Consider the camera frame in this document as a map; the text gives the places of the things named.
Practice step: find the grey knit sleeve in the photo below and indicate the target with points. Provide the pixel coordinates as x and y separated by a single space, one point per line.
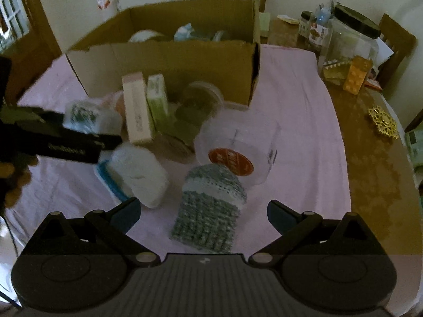
208 214

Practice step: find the pink table cloth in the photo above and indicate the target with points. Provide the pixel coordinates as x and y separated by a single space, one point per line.
297 122

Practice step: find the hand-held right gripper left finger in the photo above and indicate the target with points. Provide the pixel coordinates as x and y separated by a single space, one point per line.
127 214

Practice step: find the person's left hand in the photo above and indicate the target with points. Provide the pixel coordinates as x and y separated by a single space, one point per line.
15 178

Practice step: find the pill blister strip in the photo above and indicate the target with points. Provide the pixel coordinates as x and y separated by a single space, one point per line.
333 65

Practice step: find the small blue capped bottle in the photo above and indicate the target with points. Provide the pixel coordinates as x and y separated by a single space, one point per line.
323 19

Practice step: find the wooden glass door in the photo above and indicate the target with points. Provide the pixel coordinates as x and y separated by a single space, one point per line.
19 13

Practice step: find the cardboard box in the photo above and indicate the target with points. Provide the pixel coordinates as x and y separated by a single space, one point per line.
165 62

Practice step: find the white paper sheet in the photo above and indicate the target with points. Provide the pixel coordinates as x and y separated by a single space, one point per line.
385 51

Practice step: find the green and white carton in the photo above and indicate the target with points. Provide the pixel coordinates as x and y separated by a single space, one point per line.
158 102

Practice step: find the gold filigree coaster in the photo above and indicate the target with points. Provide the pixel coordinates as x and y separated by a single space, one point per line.
383 122

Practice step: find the green flat sheet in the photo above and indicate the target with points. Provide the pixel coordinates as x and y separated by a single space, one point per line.
265 24

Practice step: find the clear container with red lid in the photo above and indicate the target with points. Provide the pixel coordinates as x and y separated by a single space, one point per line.
238 138

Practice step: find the large jar with black lid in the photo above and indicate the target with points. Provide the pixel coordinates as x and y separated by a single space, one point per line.
350 39

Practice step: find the red flat packet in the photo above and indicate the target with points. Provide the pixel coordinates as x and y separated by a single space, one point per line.
374 84

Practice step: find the pink knit roll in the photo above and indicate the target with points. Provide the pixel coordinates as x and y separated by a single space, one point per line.
115 104

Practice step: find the wooden desktop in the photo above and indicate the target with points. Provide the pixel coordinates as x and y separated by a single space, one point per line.
363 158

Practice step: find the dark tea jar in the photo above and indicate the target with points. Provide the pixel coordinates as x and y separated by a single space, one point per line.
195 105

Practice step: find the pink and white carton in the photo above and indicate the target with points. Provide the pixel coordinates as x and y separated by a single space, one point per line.
137 112

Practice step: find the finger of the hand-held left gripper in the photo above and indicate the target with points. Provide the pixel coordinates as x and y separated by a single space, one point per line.
82 133

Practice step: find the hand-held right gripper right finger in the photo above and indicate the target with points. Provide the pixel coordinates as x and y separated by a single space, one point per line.
281 218

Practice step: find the orange blister pack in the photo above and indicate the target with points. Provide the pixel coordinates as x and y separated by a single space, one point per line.
357 74

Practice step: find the green plastic packet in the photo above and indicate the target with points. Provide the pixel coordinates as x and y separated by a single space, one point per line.
415 147

